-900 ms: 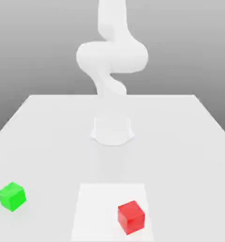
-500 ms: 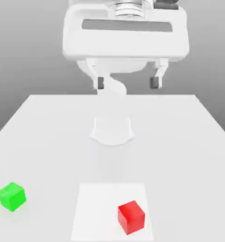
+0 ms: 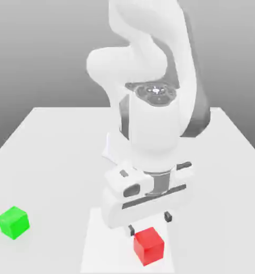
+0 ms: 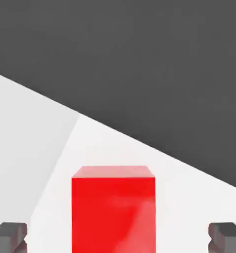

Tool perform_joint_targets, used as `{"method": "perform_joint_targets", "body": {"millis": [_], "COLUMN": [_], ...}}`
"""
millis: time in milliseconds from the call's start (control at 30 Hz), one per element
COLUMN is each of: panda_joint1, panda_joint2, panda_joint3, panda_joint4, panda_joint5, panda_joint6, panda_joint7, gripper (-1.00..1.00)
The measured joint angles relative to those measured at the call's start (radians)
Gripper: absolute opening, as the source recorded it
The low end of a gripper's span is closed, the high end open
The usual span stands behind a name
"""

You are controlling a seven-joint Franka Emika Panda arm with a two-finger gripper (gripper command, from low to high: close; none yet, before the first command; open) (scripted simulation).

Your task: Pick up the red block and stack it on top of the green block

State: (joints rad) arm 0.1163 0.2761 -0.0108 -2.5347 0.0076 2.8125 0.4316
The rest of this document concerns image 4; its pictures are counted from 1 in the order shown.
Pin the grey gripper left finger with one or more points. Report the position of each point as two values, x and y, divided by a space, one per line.
8 238

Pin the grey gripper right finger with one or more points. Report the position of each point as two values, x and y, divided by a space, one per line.
226 240

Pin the small red cube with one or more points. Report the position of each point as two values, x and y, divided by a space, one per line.
113 213

